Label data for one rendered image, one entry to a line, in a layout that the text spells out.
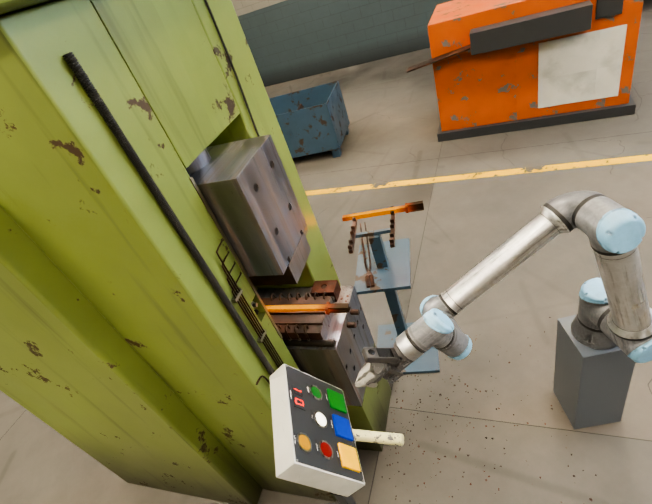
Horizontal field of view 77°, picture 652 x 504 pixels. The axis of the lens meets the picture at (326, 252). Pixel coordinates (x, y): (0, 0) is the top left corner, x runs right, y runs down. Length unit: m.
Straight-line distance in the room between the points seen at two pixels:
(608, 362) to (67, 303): 2.08
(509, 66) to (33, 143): 4.37
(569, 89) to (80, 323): 4.65
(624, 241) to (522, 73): 3.68
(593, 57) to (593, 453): 3.62
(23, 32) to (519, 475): 2.44
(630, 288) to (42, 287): 1.81
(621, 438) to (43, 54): 2.63
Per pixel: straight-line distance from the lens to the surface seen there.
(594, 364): 2.11
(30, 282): 1.49
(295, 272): 1.54
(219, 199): 1.34
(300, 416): 1.32
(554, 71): 4.95
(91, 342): 1.61
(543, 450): 2.48
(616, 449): 2.53
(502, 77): 4.92
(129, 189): 1.14
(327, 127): 5.29
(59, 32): 1.15
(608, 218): 1.36
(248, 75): 1.75
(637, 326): 1.77
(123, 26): 1.29
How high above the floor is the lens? 2.23
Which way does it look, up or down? 36 degrees down
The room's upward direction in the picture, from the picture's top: 21 degrees counter-clockwise
